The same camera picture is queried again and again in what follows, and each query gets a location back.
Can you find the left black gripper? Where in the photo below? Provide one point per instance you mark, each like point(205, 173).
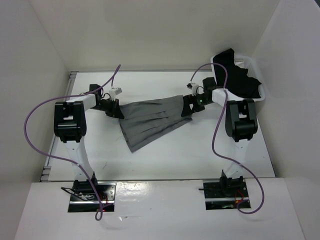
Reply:
point(115, 111)

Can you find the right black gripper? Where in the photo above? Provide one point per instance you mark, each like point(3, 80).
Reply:
point(188, 100)

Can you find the grey pleated skirt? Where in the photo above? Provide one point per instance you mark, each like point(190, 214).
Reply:
point(146, 121)

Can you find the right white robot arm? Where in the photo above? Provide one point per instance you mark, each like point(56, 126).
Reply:
point(240, 125)

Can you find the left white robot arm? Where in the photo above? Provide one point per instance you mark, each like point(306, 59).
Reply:
point(70, 126)

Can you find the black skirt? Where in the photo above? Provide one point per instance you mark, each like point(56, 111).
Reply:
point(238, 81)

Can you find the white plastic basket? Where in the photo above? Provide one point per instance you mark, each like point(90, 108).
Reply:
point(248, 63)

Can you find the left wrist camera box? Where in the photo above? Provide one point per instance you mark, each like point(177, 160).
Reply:
point(114, 91)

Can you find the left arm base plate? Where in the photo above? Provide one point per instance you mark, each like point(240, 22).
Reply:
point(84, 200)

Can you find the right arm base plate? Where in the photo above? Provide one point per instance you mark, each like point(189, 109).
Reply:
point(219, 195)

